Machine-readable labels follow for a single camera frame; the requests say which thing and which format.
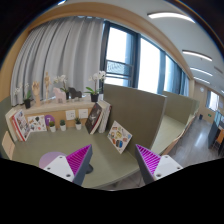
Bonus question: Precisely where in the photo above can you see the round purple mouse pad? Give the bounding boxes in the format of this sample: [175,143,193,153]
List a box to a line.
[39,152,66,169]

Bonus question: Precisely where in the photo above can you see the left white orchid plant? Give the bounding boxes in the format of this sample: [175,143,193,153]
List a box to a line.
[14,83,32,109]

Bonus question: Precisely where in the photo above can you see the white orchid in black pot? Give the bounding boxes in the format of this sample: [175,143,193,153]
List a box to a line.
[86,71,106,103]

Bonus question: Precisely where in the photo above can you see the wooden hand model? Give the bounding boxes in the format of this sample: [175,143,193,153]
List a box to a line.
[32,81,40,107]

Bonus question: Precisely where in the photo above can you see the red white books left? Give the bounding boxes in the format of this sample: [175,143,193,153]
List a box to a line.
[5,108,30,142]

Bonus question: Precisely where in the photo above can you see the small potted plant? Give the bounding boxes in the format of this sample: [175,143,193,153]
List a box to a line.
[60,119,66,131]
[49,121,56,132]
[74,117,82,130]

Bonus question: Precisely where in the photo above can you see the middle white orchid plant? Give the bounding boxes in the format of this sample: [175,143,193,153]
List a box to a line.
[54,75,69,99]

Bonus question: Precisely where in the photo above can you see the small potted plant middle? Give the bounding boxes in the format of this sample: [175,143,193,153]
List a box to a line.
[60,119,66,131]

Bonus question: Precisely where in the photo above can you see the dark animal figurine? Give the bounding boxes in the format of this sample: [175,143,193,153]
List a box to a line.
[69,87,82,99]

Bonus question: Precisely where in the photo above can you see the grey curtain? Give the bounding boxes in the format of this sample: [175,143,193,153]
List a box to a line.
[10,16,104,106]

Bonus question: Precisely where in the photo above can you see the small potted plant right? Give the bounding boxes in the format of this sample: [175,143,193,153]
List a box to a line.
[74,117,82,130]

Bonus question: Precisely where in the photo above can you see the wooden mannequin figure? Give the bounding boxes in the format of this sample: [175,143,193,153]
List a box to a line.
[44,72,51,100]

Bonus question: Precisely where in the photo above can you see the wooden shelf unit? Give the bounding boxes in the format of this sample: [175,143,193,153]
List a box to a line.
[15,99,94,128]

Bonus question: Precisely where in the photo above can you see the pink animal figurine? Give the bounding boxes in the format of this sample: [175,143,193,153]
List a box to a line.
[53,87,66,103]

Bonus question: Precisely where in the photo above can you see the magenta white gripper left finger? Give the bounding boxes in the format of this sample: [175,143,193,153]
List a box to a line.
[44,145,93,186]

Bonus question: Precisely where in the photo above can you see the white leaning books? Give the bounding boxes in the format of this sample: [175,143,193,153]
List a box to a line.
[98,100,112,133]

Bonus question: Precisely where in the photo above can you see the white orchid plant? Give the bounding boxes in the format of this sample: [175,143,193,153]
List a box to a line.
[54,75,69,99]
[14,83,32,109]

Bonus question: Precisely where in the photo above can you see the colourful illustrated book leaning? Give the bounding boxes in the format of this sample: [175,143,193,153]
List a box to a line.
[107,121,132,154]

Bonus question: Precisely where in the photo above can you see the green desk partition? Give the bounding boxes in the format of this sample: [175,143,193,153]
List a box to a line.
[104,84,167,156]

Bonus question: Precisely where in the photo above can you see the dark cover leaning book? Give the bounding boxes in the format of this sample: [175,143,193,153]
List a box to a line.
[85,103,102,134]

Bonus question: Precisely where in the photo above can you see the illustrated card on shelf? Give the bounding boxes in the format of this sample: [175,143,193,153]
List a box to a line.
[28,115,47,132]

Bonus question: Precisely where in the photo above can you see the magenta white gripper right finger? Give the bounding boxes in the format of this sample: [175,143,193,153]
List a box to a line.
[135,144,182,184]

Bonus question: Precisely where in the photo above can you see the small potted plant left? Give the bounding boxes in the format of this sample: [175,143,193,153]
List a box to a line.
[49,121,56,132]

